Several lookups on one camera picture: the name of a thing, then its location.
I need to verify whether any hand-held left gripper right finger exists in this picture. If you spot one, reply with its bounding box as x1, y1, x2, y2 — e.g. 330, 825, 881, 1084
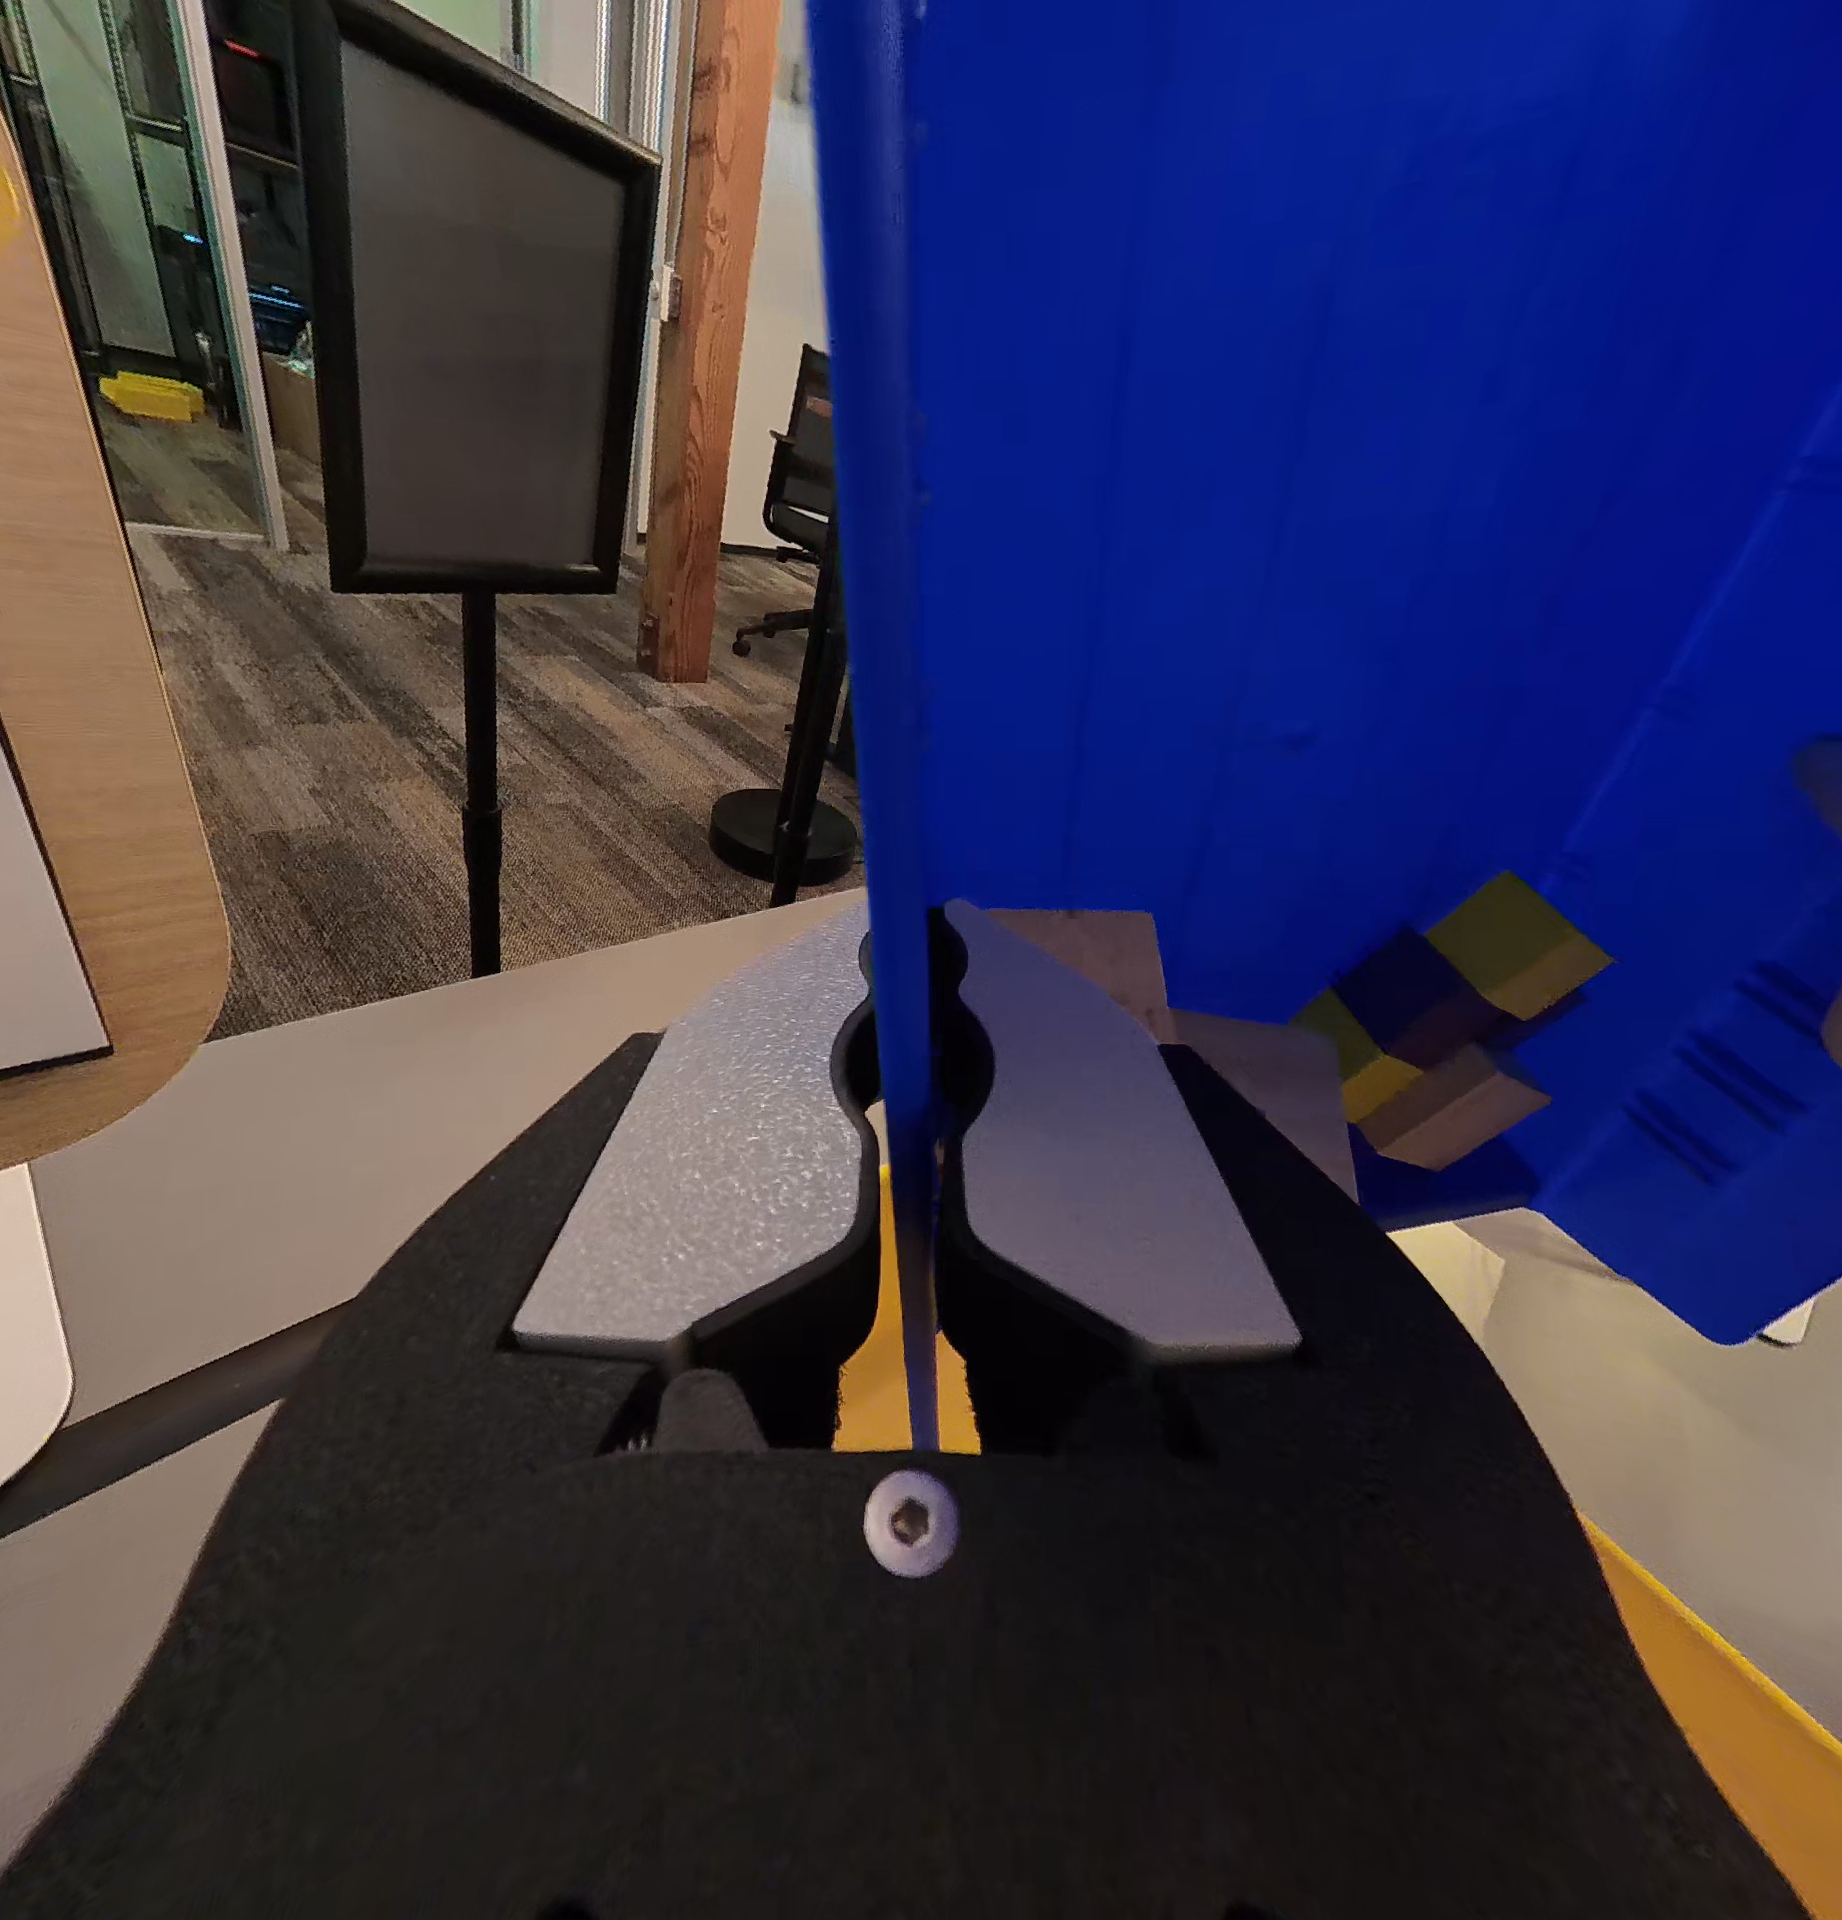
937, 898, 1302, 1367

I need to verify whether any black shelving rack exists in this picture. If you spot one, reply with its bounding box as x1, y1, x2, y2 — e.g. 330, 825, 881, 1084
0, 0, 322, 375

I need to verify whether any pile of wooden cubes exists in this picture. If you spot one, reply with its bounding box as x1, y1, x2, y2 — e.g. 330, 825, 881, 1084
996, 869, 1613, 1202

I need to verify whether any instruction sheet on stand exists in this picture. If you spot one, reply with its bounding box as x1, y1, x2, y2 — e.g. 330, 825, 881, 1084
0, 44, 232, 1517

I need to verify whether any printed instruction sheet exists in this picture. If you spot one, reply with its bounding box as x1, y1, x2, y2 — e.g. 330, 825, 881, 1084
0, 631, 114, 1082

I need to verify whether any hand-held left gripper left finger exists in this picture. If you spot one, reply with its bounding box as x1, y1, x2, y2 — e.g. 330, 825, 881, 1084
512, 904, 881, 1367

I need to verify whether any blue plastic box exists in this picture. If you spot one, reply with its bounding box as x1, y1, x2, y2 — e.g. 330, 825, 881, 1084
808, 0, 1842, 1455

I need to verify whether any black office chair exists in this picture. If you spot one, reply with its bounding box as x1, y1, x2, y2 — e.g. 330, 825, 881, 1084
735, 346, 839, 655

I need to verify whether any yellow plastic box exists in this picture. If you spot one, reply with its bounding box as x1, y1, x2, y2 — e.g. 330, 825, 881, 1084
830, 1185, 1842, 1920

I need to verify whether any wooden support post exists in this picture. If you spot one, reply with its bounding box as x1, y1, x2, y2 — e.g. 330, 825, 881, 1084
641, 0, 785, 685

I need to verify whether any black sign frame stand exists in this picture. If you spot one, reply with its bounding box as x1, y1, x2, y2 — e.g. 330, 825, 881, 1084
772, 509, 863, 907
295, 0, 665, 977

